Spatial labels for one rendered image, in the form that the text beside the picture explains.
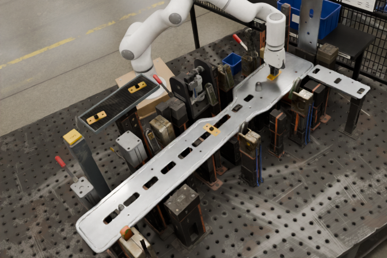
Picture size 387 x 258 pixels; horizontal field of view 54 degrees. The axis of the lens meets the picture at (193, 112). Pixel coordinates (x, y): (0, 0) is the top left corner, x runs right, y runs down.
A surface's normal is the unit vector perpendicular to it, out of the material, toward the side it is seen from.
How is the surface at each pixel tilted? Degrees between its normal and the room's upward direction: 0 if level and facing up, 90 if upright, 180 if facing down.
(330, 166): 0
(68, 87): 0
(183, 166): 0
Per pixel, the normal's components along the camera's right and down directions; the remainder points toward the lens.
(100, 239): -0.13, -0.69
